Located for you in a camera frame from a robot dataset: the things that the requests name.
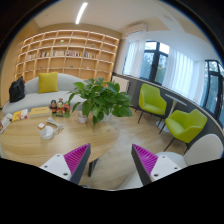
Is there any white charger cable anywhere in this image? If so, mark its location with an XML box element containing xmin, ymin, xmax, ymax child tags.
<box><xmin>45</xmin><ymin>117</ymin><xmax>65</xmax><ymax>135</ymax></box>

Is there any small white patterned cup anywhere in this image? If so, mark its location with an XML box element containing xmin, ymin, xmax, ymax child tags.
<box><xmin>78</xmin><ymin>111</ymin><xmax>87</xmax><ymax>123</ymax></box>

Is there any white sheer curtain right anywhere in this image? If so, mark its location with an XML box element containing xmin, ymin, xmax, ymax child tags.
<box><xmin>162</xmin><ymin>48</ymin><xmax>205</xmax><ymax>104</ymax></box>

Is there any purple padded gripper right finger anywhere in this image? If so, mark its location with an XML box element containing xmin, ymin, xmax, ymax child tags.
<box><xmin>131</xmin><ymin>144</ymin><xmax>180</xmax><ymax>186</ymax></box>

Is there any small round white side table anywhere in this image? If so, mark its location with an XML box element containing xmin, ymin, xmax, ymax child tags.
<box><xmin>155</xmin><ymin>93</ymin><xmax>188</xmax><ymax>133</ymax></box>

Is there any small white charger plug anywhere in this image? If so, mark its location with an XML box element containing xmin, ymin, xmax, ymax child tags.
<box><xmin>38</xmin><ymin>123</ymin><xmax>45</xmax><ymax>130</ymax></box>

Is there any black backpack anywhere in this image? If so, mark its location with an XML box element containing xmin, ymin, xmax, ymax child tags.
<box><xmin>9</xmin><ymin>77</ymin><xmax>25</xmax><ymax>103</ymax></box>

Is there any round white charging dock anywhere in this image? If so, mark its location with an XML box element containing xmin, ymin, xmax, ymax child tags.
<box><xmin>40</xmin><ymin>126</ymin><xmax>54</xmax><ymax>140</ymax></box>

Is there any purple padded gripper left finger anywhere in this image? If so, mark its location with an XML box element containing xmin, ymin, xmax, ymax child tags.
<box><xmin>41</xmin><ymin>144</ymin><xmax>91</xmax><ymax>184</ymax></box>

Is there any lime green armchair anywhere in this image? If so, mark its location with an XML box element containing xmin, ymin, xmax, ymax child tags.
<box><xmin>137</xmin><ymin>84</ymin><xmax>167</xmax><ymax>119</ymax></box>
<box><xmin>163</xmin><ymin>109</ymin><xmax>207</xmax><ymax>143</ymax></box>

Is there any white sheer curtain left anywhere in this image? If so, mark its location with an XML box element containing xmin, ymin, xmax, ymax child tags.
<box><xmin>123</xmin><ymin>40</ymin><xmax>145</xmax><ymax>78</ymax></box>

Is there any far lime green armchair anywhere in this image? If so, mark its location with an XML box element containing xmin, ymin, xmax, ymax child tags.
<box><xmin>137</xmin><ymin>84</ymin><xmax>167</xmax><ymax>119</ymax></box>

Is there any white radiator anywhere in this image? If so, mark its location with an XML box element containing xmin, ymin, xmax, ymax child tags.
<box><xmin>112</xmin><ymin>76</ymin><xmax>130</xmax><ymax>93</ymax></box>

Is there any red and yellow magazine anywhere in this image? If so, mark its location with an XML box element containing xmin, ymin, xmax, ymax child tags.
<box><xmin>12</xmin><ymin>109</ymin><xmax>28</xmax><ymax>121</ymax></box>

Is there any white booklet at table edge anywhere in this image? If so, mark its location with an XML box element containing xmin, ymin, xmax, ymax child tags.
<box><xmin>0</xmin><ymin>113</ymin><xmax>13</xmax><ymax>133</ymax></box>

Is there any ceiling strip light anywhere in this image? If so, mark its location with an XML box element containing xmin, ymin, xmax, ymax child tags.
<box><xmin>75</xmin><ymin>2</ymin><xmax>88</xmax><ymax>25</ymax></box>

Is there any round wooden table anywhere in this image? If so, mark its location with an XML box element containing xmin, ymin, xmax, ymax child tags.
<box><xmin>0</xmin><ymin>111</ymin><xmax>120</xmax><ymax>176</ymax></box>

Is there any wall air conditioner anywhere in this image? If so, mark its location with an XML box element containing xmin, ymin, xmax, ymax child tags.
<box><xmin>123</xmin><ymin>23</ymin><xmax>148</xmax><ymax>37</ymax></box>

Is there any yellow book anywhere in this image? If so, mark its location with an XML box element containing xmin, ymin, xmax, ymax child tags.
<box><xmin>30</xmin><ymin>107</ymin><xmax>50</xmax><ymax>117</ymax></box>

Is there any light grey sofa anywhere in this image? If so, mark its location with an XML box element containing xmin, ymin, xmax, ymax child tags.
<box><xmin>2</xmin><ymin>73</ymin><xmax>82</xmax><ymax>115</ymax></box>

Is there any near lime green armchair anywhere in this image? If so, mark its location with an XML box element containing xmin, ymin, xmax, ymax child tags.
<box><xmin>163</xmin><ymin>109</ymin><xmax>207</xmax><ymax>143</ymax></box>

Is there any colourful figurine ornament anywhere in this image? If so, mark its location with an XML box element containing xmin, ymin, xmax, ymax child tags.
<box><xmin>49</xmin><ymin>98</ymin><xmax>70</xmax><ymax>117</ymax></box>

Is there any white sheer curtain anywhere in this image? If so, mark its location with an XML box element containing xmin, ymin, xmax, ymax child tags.
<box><xmin>162</xmin><ymin>48</ymin><xmax>205</xmax><ymax>104</ymax></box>
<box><xmin>123</xmin><ymin>40</ymin><xmax>145</xmax><ymax>78</ymax></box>

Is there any yellow cushion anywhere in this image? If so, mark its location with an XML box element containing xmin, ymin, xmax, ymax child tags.
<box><xmin>38</xmin><ymin>72</ymin><xmax>58</xmax><ymax>94</ymax></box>

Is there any green leafy potted plant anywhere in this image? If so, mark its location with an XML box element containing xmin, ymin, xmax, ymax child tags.
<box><xmin>68</xmin><ymin>78</ymin><xmax>132</xmax><ymax>125</ymax></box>

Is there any wooden wall bookshelf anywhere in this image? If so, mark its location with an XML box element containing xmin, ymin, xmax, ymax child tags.
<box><xmin>15</xmin><ymin>30</ymin><xmax>119</xmax><ymax>81</ymax></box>

